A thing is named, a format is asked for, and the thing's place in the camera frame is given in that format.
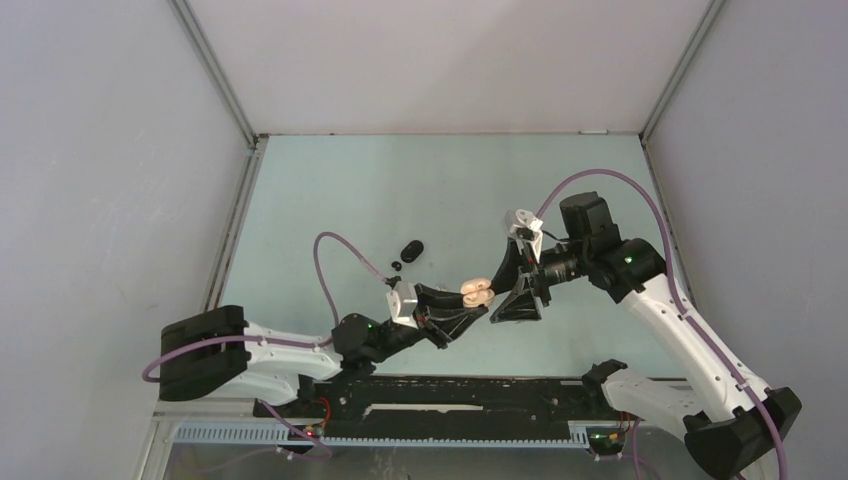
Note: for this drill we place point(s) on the aluminium frame rail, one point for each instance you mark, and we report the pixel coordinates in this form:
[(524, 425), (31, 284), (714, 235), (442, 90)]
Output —
[(675, 82), (249, 163)]

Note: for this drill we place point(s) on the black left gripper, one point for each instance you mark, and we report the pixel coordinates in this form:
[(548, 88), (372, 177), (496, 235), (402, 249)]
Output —
[(445, 313)]

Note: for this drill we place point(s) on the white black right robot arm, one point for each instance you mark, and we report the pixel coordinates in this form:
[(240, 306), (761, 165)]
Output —
[(731, 421)]

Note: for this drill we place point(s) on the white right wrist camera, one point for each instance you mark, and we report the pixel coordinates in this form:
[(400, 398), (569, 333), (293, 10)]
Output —
[(526, 229)]

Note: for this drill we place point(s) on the beige earbud charging case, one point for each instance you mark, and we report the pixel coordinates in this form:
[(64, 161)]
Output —
[(477, 292)]

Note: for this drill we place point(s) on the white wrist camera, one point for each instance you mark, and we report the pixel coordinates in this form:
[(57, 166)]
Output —
[(402, 302), (526, 229)]

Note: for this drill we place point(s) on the black closed earbud case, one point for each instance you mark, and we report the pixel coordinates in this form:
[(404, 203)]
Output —
[(412, 251)]

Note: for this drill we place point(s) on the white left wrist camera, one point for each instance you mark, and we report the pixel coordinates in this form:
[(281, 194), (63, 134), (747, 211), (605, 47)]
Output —
[(402, 302)]

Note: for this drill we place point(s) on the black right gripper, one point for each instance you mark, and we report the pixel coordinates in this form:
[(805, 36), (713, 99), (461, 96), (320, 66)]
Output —
[(521, 303)]

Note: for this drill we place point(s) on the aluminium frame rail left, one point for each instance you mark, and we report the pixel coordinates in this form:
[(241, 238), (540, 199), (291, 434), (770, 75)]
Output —
[(249, 163)]

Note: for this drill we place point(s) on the aluminium frame rail right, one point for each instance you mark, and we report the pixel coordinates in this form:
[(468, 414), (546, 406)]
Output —
[(675, 82)]

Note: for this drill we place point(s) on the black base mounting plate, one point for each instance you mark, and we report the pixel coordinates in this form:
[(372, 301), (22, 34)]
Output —
[(453, 408)]

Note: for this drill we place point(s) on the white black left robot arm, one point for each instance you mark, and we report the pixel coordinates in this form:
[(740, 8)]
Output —
[(221, 353)]

